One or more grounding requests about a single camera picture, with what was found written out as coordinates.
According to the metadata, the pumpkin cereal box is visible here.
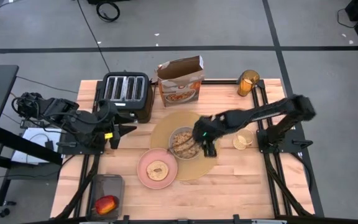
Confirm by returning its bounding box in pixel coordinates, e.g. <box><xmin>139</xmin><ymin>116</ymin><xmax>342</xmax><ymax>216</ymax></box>
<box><xmin>155</xmin><ymin>55</ymin><xmax>206</xmax><ymax>108</ymax></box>

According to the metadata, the red yellow apple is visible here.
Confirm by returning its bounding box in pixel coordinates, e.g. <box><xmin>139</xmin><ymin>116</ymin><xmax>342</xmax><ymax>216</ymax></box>
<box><xmin>94</xmin><ymin>194</ymin><xmax>119</xmax><ymax>217</ymax></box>

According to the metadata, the white paper sheet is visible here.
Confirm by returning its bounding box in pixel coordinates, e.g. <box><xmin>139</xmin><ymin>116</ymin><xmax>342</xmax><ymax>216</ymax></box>
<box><xmin>11</xmin><ymin>127</ymin><xmax>63</xmax><ymax>166</ymax></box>

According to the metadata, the black cable by boxes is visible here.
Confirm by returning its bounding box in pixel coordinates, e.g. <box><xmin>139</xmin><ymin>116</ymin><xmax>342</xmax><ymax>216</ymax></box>
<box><xmin>336</xmin><ymin>7</ymin><xmax>354</xmax><ymax>30</ymax></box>

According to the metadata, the round woven straw placemat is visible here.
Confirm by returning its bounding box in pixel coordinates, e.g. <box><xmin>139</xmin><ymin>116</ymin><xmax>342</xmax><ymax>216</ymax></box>
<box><xmin>149</xmin><ymin>111</ymin><xmax>221</xmax><ymax>182</ymax></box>

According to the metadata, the bagel half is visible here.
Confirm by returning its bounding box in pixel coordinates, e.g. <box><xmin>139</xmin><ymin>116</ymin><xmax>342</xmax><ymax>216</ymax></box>
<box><xmin>145</xmin><ymin>159</ymin><xmax>170</xmax><ymax>182</ymax></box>

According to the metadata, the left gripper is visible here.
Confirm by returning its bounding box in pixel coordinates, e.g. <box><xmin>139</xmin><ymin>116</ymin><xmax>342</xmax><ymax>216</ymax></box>
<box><xmin>102</xmin><ymin>113</ymin><xmax>138</xmax><ymax>151</ymax></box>

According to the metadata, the beige ceramic bowl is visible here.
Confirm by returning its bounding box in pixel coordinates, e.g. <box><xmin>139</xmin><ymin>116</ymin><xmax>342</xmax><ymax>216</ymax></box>
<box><xmin>168</xmin><ymin>125</ymin><xmax>204</xmax><ymax>161</ymax></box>

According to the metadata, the black aluminium table frame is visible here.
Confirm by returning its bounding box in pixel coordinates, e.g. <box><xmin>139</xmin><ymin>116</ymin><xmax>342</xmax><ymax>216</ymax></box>
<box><xmin>53</xmin><ymin>78</ymin><xmax>316</xmax><ymax>224</ymax></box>

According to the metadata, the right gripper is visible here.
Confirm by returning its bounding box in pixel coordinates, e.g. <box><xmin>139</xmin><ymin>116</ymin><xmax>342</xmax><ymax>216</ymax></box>
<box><xmin>193</xmin><ymin>114</ymin><xmax>227</xmax><ymax>158</ymax></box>

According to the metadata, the amber glass with juice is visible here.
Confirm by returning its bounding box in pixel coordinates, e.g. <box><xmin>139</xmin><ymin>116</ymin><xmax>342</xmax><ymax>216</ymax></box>
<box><xmin>237</xmin><ymin>69</ymin><xmax>261</xmax><ymax>98</ymax></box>

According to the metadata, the pink plate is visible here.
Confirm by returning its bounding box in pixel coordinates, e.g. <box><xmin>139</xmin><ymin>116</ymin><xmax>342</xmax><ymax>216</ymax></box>
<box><xmin>136</xmin><ymin>147</ymin><xmax>179</xmax><ymax>190</ymax></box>

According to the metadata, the grey plastic tray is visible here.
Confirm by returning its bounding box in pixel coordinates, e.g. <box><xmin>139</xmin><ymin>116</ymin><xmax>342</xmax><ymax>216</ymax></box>
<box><xmin>86</xmin><ymin>174</ymin><xmax>126</xmax><ymax>223</ymax></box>

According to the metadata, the black four-slot toaster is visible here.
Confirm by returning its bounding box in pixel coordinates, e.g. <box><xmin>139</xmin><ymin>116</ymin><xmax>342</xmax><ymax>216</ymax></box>
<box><xmin>99</xmin><ymin>72</ymin><xmax>155</xmax><ymax>124</ymax></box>

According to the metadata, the long black floor cable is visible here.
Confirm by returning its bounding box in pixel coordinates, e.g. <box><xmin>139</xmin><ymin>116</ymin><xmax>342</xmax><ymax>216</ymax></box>
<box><xmin>76</xmin><ymin>0</ymin><xmax>111</xmax><ymax>73</ymax></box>

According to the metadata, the black desk leg frame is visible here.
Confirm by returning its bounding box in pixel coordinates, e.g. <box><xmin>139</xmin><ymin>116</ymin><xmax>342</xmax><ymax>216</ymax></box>
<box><xmin>0</xmin><ymin>126</ymin><xmax>63</xmax><ymax>215</ymax></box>

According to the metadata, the coiled black floor cable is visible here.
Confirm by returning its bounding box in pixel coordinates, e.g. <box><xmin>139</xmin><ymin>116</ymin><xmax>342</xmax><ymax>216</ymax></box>
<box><xmin>95</xmin><ymin>1</ymin><xmax>121</xmax><ymax>24</ymax></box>

